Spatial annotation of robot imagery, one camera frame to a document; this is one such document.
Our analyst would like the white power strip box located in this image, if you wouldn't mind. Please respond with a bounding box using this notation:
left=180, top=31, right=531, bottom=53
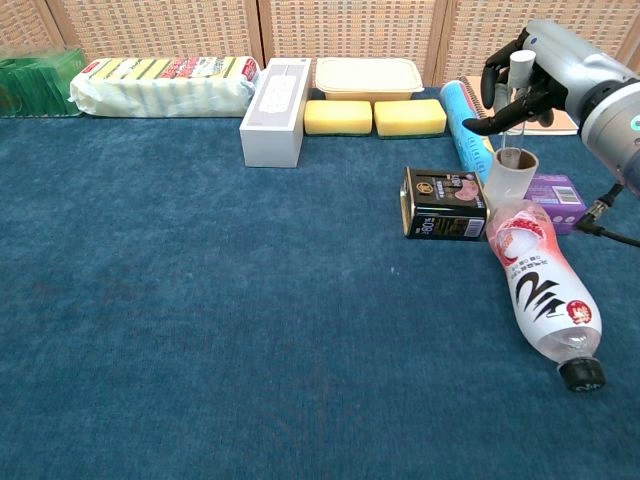
left=238, top=57, right=313, bottom=169

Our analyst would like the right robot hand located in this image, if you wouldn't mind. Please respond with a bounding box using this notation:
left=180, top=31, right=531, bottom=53
left=462, top=19, right=640, bottom=136

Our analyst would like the beige lidded plastic container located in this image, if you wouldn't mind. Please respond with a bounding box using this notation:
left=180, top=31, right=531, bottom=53
left=314, top=57, right=426, bottom=104

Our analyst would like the blue table cloth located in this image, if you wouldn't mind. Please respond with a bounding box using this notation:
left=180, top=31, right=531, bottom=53
left=0, top=82, right=640, bottom=480

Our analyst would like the kraft spiral notebook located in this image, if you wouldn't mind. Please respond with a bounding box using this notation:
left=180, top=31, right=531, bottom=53
left=458, top=73, right=581, bottom=137

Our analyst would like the blue wrap roll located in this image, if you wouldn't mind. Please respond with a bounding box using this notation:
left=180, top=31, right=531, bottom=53
left=439, top=80, right=496, bottom=185

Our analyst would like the woven folding screen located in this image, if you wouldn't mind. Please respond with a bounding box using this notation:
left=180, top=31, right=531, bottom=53
left=0, top=0, right=640, bottom=86

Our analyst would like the white paper roll cardboard core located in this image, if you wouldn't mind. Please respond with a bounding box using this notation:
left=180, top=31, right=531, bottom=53
left=483, top=148, right=541, bottom=204

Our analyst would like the white pink drink bottle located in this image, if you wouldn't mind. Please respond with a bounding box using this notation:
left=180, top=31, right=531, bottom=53
left=485, top=198, right=607, bottom=394

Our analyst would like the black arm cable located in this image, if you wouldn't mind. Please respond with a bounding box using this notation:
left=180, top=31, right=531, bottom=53
left=574, top=183, right=640, bottom=249

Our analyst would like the test tube with white stopper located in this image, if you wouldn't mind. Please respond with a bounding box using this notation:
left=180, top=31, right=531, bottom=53
left=502, top=49, right=537, bottom=166

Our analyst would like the purple cardboard box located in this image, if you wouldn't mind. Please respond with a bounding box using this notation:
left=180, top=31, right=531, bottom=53
left=522, top=173, right=587, bottom=236

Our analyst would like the yellow sponge multipack bag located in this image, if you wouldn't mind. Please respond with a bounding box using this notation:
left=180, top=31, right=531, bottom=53
left=68, top=56, right=261, bottom=119

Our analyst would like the green packet stack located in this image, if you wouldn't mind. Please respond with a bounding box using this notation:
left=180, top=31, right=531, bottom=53
left=0, top=47, right=85, bottom=119

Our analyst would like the black tin can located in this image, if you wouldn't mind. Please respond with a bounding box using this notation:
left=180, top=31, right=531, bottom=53
left=398, top=166, right=490, bottom=240

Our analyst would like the yellow sponge block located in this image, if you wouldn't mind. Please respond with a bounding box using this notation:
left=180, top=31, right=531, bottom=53
left=373, top=98, right=448, bottom=140
left=303, top=99, right=374, bottom=137

